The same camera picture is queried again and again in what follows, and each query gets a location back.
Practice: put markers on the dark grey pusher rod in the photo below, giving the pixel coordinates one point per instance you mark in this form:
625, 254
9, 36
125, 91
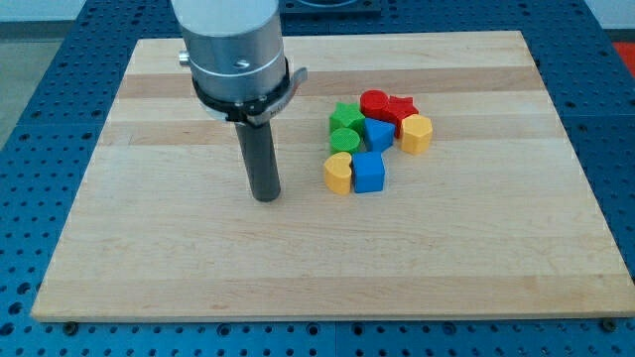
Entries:
258, 152

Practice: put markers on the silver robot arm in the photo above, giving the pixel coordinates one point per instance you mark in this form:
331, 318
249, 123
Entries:
239, 72

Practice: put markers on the yellow heart block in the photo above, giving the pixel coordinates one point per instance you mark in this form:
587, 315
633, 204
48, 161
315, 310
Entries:
337, 173

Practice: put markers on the blue triangle block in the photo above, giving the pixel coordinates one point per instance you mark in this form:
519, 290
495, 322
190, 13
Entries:
378, 135

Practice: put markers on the green cylinder block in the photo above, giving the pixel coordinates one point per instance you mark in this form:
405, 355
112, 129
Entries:
344, 140

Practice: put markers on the green star block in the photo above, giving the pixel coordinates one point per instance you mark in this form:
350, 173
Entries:
347, 115

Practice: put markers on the blue cube block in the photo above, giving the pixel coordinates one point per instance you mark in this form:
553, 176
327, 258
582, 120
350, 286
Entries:
368, 171

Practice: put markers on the red cylinder block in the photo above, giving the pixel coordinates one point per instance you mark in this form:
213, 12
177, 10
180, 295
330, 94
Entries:
373, 103

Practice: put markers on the red star block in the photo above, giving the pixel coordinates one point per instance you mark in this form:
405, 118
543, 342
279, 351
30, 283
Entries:
396, 110

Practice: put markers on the yellow hexagon block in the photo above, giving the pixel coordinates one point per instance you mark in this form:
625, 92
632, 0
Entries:
417, 132

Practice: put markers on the wooden board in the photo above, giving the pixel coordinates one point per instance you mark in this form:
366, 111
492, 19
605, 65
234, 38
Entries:
496, 220

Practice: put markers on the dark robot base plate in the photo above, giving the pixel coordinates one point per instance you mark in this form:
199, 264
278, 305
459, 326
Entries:
329, 7

